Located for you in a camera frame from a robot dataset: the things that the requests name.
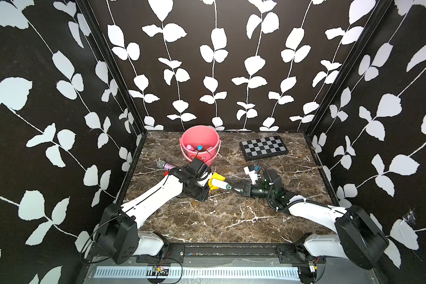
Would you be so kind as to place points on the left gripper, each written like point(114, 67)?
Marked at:
point(203, 196)

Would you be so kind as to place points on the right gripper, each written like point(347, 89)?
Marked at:
point(248, 190)

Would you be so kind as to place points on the yellow shovel wooden handle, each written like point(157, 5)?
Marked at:
point(215, 176)

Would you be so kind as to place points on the purple round trowel pink handle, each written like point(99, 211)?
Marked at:
point(190, 147)

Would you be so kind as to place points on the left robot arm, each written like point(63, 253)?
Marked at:
point(118, 232)

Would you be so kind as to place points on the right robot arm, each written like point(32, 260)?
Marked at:
point(355, 237)

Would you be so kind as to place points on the pink plastic bucket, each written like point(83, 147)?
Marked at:
point(201, 134)

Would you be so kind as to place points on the purple glitter microphone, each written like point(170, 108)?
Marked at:
point(164, 165)

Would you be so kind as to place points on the black white checkerboard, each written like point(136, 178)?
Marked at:
point(261, 148)

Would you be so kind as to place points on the small circuit board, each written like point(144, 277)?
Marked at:
point(157, 272)

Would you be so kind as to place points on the black front rail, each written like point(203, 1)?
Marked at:
point(297, 254)

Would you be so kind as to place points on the white slotted cable duct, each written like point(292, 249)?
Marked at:
point(175, 273)

